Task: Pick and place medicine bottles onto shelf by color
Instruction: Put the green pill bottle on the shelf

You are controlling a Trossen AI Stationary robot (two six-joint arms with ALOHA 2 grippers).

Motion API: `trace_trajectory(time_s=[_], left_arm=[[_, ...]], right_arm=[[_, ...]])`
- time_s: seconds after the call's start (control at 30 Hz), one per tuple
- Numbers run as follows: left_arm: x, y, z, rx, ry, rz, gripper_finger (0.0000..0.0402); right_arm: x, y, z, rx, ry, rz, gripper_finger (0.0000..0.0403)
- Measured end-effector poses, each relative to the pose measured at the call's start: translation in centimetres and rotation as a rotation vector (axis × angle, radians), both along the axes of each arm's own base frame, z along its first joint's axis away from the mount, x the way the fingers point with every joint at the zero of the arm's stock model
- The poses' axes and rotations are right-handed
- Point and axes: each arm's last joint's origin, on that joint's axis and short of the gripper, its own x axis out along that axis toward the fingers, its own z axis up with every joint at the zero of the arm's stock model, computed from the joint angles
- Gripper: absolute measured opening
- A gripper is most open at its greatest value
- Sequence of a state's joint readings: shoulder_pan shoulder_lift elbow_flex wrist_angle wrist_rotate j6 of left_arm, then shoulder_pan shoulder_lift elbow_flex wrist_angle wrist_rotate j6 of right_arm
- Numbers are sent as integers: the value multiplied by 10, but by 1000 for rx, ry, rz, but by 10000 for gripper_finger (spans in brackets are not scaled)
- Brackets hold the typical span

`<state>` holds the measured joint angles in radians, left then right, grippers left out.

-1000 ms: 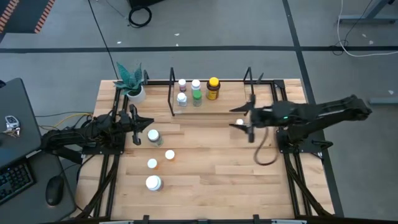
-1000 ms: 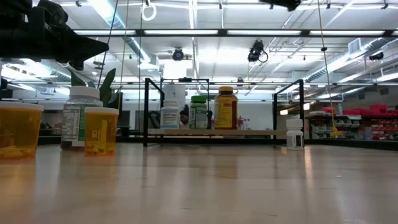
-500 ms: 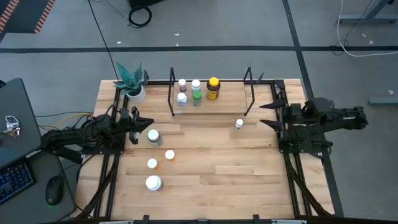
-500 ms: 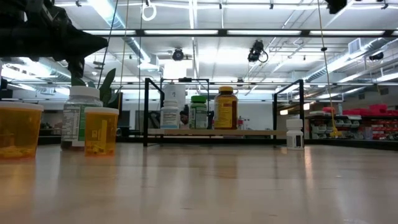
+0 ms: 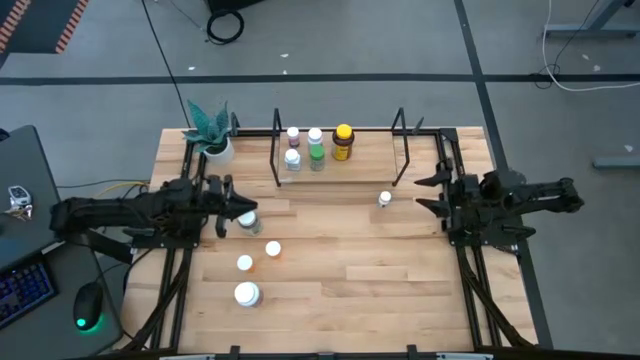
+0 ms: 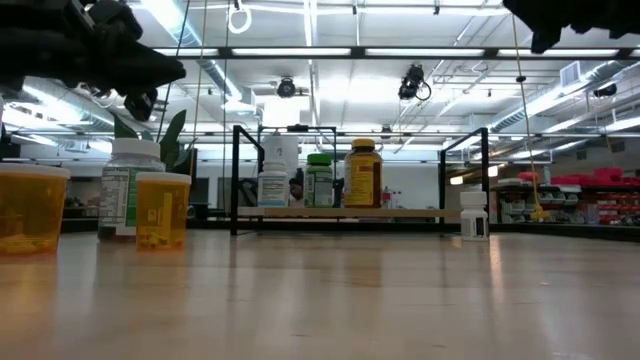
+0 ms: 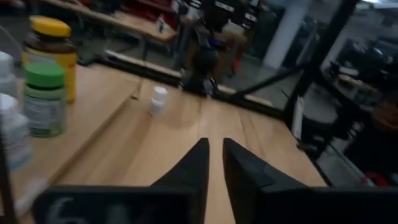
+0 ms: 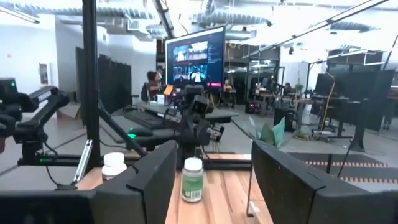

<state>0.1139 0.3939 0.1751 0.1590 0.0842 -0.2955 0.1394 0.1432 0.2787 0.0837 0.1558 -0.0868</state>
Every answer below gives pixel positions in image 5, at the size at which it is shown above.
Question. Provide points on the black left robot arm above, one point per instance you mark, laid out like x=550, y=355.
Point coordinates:
x=100, y=212

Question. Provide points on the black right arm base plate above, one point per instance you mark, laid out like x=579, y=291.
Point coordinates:
x=480, y=241

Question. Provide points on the large white bottle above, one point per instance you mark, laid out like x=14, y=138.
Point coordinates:
x=246, y=293

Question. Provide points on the backlit keyboard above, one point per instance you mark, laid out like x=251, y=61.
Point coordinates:
x=22, y=292

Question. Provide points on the dark grey side desk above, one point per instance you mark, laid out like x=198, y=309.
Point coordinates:
x=55, y=340

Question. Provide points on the pink bottle with white cap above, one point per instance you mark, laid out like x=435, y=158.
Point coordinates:
x=293, y=134

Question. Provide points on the grey desk foot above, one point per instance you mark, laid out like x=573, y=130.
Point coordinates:
x=617, y=161

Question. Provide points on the black computer mouse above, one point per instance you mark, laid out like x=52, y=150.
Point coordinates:
x=87, y=302

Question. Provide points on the black box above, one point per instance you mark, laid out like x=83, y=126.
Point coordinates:
x=230, y=4

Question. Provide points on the clear bottle with white cap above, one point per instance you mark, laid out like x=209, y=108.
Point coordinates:
x=248, y=224

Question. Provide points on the grey desk leg frame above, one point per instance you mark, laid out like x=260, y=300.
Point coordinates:
x=590, y=31

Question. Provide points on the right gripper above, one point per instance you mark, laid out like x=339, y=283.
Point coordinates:
x=465, y=197

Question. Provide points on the wooden shelf with black frame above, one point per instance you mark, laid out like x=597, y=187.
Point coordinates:
x=372, y=160

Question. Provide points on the green plant in white pot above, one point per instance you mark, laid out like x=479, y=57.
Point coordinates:
x=220, y=155

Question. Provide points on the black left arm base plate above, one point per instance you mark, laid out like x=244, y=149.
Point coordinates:
x=165, y=242

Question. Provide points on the metal keys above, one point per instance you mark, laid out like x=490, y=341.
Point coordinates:
x=20, y=212

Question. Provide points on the amber bottle with yellow cap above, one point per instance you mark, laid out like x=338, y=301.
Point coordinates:
x=343, y=150

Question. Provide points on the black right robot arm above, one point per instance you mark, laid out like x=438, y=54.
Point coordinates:
x=545, y=192

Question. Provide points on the clear white-cap bottle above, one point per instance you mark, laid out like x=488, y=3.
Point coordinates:
x=292, y=157

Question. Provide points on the orange pill vial white cap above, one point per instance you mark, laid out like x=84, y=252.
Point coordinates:
x=272, y=248
x=244, y=262

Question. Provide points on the black aluminium table frame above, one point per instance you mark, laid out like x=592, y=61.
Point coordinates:
x=252, y=133

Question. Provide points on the black mat orange striped edges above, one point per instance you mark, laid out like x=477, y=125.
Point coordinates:
x=45, y=25

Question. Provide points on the car key fob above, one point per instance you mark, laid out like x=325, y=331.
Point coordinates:
x=19, y=194

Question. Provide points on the small white bottle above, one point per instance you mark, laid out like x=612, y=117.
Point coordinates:
x=384, y=198

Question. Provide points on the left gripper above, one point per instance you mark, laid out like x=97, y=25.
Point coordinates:
x=212, y=195

